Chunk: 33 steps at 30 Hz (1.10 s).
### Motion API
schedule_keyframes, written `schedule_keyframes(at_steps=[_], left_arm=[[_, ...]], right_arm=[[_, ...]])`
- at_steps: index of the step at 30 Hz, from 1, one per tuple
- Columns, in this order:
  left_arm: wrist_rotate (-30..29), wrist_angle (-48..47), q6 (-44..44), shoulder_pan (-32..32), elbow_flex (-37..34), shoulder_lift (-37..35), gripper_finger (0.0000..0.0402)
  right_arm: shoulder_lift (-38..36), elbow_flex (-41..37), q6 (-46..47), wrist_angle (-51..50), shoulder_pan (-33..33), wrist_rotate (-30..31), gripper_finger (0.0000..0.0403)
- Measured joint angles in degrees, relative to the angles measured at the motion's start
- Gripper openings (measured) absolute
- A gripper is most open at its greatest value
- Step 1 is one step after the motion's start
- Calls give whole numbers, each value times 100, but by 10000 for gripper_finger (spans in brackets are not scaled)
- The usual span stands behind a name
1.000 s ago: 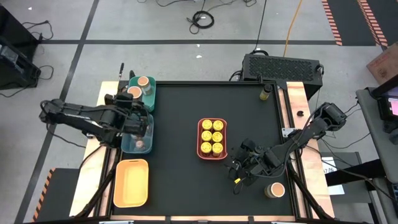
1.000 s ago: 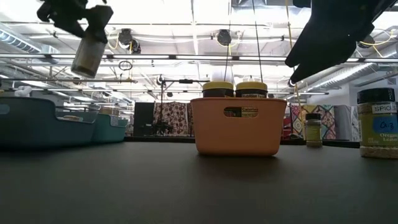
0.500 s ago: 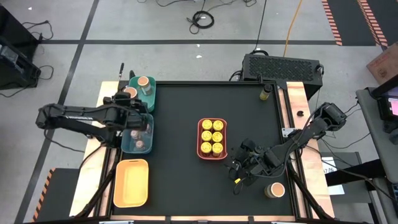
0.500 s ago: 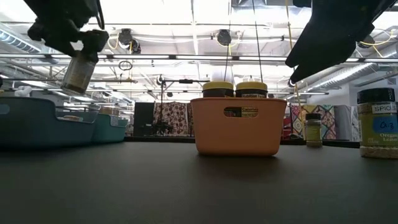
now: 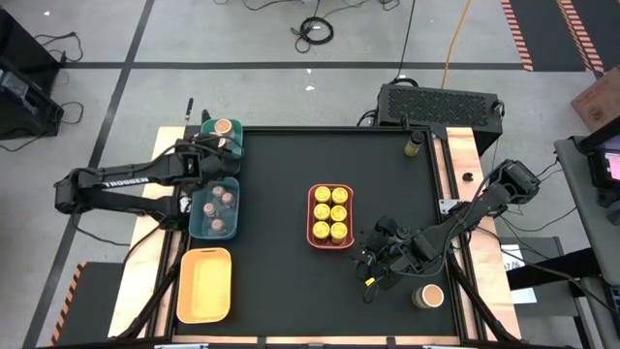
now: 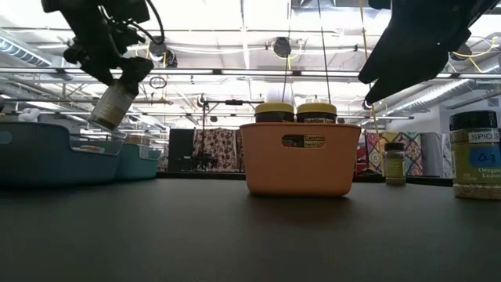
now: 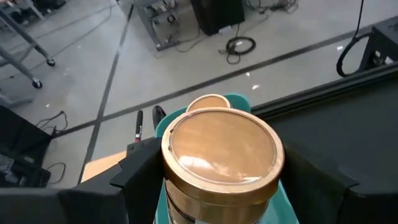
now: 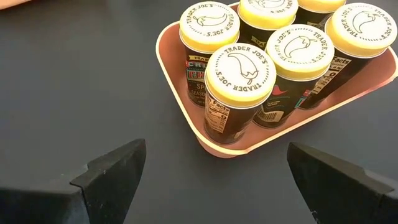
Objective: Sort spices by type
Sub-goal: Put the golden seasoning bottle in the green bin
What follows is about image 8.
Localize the red plastic bin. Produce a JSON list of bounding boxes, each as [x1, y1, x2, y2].
[[155, 1, 398, 159]]

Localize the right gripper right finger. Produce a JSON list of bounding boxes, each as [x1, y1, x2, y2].
[[285, 141, 398, 224]]

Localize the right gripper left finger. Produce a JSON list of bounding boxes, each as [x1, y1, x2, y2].
[[0, 138, 147, 224]]

